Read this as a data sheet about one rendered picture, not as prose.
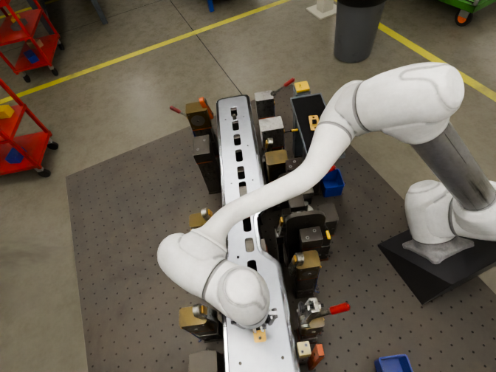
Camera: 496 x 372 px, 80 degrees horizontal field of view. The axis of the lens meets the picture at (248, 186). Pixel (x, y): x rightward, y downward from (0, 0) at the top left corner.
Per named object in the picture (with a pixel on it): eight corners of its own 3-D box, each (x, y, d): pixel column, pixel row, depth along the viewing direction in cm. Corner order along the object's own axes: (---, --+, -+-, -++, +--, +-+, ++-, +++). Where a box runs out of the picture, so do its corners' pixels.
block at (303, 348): (295, 355, 116) (297, 342, 86) (304, 354, 116) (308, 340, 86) (297, 365, 114) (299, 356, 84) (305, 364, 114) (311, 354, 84)
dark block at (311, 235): (297, 270, 135) (299, 229, 100) (312, 268, 134) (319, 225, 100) (299, 281, 132) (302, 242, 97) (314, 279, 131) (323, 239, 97)
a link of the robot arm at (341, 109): (305, 121, 82) (345, 111, 71) (331, 77, 88) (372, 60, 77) (331, 152, 88) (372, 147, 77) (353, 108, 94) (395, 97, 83)
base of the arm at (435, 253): (429, 226, 133) (426, 215, 132) (476, 244, 112) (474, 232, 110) (395, 243, 131) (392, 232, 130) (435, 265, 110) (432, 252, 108)
